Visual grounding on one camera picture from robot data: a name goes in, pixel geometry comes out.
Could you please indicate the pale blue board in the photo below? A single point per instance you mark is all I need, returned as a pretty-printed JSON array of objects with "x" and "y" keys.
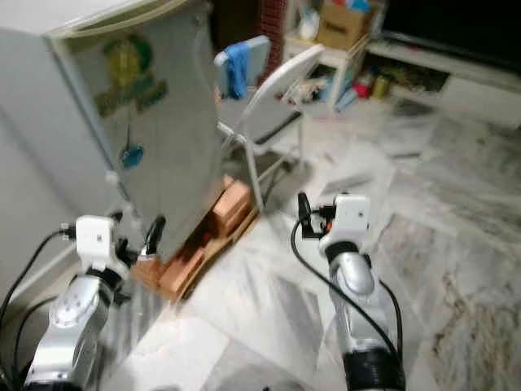
[{"x": 260, "y": 55}]

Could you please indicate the white side table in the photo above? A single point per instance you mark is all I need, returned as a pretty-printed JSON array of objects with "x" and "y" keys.
[{"x": 350, "y": 59}]

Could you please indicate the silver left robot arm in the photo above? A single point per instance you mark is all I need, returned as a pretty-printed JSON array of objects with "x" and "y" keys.
[{"x": 69, "y": 326}]

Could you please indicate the black television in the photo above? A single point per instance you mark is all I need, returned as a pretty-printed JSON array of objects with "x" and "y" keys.
[{"x": 456, "y": 20}]

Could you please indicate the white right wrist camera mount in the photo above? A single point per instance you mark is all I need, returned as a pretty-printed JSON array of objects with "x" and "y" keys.
[{"x": 352, "y": 213}]

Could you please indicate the white folding chair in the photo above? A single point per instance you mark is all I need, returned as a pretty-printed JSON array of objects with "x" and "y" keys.
[{"x": 285, "y": 73}]

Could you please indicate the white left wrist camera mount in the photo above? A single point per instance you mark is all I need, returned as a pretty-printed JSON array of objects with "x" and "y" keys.
[{"x": 98, "y": 239}]

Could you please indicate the small yellow jar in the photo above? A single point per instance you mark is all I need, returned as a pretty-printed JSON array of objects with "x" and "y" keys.
[{"x": 380, "y": 86}]

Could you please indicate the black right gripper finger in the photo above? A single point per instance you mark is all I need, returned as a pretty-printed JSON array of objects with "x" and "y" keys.
[{"x": 304, "y": 210}]

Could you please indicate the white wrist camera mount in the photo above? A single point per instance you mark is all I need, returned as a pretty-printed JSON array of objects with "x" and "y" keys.
[
  {"x": 98, "y": 239},
  {"x": 352, "y": 213}
]

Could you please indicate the orange brick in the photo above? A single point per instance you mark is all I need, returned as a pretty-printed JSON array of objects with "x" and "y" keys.
[
  {"x": 179, "y": 277},
  {"x": 229, "y": 208}
]

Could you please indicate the white low cabinet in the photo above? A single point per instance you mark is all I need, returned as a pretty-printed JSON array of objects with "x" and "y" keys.
[{"x": 456, "y": 67}]

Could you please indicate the blue cloth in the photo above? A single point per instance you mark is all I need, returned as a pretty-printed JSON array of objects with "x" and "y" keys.
[{"x": 236, "y": 69}]

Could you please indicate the pale blue bottle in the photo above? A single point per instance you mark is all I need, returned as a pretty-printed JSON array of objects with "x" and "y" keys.
[{"x": 345, "y": 101}]

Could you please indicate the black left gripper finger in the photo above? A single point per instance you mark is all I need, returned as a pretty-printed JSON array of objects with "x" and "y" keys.
[{"x": 155, "y": 236}]

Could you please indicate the brown cardboard box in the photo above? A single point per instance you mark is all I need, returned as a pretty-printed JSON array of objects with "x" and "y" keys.
[{"x": 342, "y": 28}]

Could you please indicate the white fridge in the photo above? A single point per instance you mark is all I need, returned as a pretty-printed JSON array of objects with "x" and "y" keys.
[{"x": 41, "y": 81}]

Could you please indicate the green round sticker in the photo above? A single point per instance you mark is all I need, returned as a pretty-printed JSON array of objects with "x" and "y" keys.
[{"x": 126, "y": 69}]

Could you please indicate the small red container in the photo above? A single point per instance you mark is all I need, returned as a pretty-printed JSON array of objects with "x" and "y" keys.
[{"x": 361, "y": 88}]

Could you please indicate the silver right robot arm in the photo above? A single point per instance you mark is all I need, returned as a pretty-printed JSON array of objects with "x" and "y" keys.
[{"x": 354, "y": 277}]

